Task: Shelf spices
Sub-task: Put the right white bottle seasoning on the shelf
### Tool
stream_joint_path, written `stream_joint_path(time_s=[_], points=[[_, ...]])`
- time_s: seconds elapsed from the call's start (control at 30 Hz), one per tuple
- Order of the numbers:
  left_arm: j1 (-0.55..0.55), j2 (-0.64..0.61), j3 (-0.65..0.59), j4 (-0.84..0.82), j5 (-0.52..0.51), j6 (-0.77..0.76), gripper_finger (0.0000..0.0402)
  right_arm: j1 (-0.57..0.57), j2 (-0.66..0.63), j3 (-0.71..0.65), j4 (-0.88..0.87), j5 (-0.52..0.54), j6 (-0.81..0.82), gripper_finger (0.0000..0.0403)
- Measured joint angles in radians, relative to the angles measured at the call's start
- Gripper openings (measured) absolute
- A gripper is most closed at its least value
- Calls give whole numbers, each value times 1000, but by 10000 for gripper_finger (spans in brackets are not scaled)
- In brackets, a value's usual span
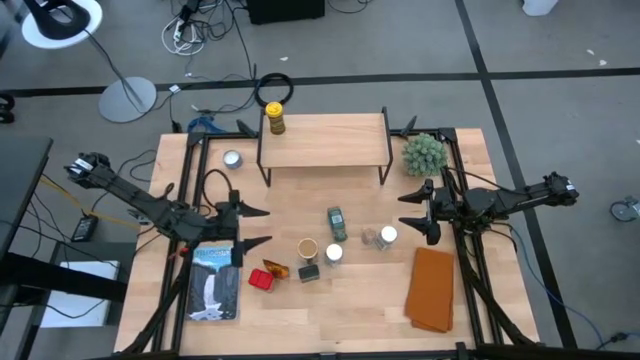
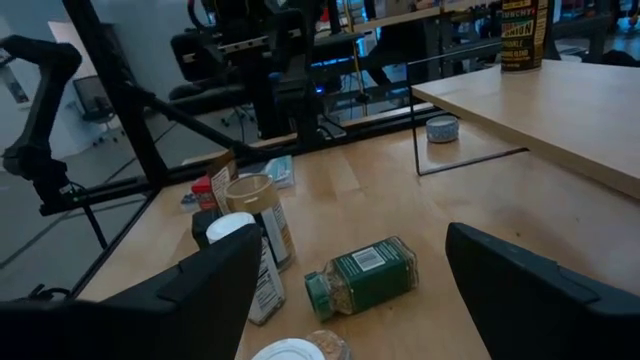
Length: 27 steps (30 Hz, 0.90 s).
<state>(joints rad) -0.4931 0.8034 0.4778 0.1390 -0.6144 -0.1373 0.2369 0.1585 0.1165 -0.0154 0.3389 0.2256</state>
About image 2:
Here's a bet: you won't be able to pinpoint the white lid seasoning jar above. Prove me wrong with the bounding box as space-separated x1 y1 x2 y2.
205 211 288 326
251 337 327 360

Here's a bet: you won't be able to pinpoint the black office chair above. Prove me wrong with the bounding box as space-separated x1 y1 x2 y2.
168 29 251 119
72 74 124 147

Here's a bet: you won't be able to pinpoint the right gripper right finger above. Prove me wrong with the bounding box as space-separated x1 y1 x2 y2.
445 222 640 360

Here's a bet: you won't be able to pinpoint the green black pepper tin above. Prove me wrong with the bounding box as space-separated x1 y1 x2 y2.
191 208 224 251

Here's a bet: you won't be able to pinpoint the red patterned paprika tin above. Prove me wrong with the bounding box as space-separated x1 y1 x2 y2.
190 174 217 211

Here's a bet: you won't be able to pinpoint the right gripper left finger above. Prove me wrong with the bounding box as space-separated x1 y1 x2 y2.
0 222 264 360

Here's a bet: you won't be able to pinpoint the yellow lid spice jar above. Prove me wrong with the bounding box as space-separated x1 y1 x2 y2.
499 0 550 73

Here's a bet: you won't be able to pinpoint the blue patterned candle tin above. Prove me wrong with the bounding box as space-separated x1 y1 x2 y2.
425 115 460 145

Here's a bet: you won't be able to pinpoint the gold lid spice jar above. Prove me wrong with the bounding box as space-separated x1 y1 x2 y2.
223 173 297 274

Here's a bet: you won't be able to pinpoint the wooden shelf black metal legs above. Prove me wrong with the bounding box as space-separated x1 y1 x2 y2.
405 39 640 201

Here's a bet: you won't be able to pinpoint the green lid oregano glass jar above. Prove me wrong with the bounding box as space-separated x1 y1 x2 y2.
303 235 420 324

